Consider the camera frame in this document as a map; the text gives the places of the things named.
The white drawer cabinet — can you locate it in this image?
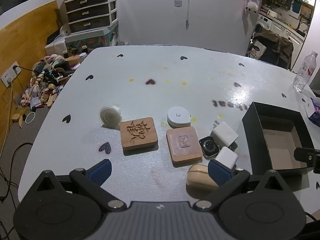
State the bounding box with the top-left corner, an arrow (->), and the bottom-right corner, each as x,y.
64,0 -> 118,33

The white plush toy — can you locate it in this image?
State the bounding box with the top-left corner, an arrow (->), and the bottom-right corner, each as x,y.
244,1 -> 259,14

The carved wooden block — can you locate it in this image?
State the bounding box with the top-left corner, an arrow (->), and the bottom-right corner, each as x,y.
120,117 -> 159,152

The wooden block with inlay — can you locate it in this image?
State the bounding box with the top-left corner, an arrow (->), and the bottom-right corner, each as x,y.
166,126 -> 203,166

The patterned low cabinet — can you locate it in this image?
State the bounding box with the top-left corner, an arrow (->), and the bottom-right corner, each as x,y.
65,21 -> 120,55

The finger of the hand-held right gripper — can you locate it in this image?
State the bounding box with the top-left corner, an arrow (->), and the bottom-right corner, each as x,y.
294,147 -> 320,162

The chair with brown jacket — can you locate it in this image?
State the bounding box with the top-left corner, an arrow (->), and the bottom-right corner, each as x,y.
251,31 -> 294,69

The black cardboard box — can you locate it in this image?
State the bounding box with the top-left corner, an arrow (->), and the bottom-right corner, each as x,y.
242,102 -> 315,178

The small white charger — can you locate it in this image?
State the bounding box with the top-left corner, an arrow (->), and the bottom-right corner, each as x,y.
214,147 -> 238,170

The white wall socket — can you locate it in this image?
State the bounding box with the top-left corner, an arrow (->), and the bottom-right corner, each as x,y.
0,61 -> 22,88

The white printed tote bag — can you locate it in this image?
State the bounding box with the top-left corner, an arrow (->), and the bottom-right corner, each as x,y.
246,39 -> 267,59

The clear water bottle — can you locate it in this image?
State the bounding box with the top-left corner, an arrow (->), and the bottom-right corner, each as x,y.
293,50 -> 318,92

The pile of floor clutter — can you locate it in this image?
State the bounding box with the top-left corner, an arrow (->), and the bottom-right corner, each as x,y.
12,52 -> 87,125

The white tape measure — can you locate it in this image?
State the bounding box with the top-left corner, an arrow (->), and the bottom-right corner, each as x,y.
167,106 -> 197,128

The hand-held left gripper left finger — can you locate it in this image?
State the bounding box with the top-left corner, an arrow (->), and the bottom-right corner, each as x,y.
36,159 -> 127,211

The white round suction holder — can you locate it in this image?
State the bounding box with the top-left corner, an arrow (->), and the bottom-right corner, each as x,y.
99,105 -> 122,130

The white round appliance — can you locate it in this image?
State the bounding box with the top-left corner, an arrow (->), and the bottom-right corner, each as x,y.
59,22 -> 72,37

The beige earbuds case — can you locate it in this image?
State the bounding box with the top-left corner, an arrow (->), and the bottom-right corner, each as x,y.
186,164 -> 220,193

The purple floral tissue box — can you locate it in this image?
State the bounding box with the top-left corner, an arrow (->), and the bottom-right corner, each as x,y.
304,96 -> 320,128

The white washing machine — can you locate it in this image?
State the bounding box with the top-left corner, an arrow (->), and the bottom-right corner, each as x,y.
255,15 -> 273,34

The black smartwatch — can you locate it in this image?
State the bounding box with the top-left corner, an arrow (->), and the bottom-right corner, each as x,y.
199,136 -> 221,158

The large white charger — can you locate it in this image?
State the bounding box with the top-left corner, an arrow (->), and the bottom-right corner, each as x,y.
209,121 -> 239,147

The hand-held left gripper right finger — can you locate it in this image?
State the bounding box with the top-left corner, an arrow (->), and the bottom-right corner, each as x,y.
194,159 -> 285,211

